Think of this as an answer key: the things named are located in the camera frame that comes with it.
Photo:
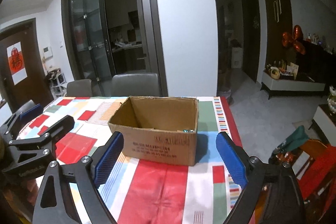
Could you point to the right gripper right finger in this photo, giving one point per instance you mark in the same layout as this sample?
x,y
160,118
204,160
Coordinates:
x,y
269,193

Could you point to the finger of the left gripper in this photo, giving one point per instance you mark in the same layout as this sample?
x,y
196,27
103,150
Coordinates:
x,y
50,132
17,121

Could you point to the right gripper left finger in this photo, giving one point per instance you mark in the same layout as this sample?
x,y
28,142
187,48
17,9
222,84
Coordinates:
x,y
55,203

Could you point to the blue foil candy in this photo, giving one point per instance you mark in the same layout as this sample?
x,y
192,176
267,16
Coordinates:
x,y
187,131

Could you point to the white shoe rack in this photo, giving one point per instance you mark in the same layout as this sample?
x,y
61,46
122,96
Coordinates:
x,y
57,82

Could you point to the red fu door poster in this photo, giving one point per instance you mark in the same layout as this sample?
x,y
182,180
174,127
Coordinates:
x,y
16,63

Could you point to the grey dining chair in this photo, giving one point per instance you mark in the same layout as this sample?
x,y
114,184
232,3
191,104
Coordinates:
x,y
136,84
80,88

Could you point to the colourful patchwork tablecloth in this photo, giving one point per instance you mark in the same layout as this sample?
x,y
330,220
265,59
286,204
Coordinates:
x,y
139,191

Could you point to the glass sliding door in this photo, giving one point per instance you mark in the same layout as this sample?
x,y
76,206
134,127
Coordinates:
x,y
87,43

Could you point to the white side table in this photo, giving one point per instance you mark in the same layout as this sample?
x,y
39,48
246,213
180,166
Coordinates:
x,y
323,123

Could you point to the white low tv cabinet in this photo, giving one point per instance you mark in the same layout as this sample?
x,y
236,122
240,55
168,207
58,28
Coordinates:
x,y
289,88

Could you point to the brown cardboard box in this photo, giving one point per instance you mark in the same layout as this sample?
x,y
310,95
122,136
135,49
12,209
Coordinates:
x,y
150,125

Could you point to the red foil balloons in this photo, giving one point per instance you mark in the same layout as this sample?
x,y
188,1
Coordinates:
x,y
294,40

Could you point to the white wall intercom panel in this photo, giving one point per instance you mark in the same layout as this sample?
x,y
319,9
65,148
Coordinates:
x,y
47,52

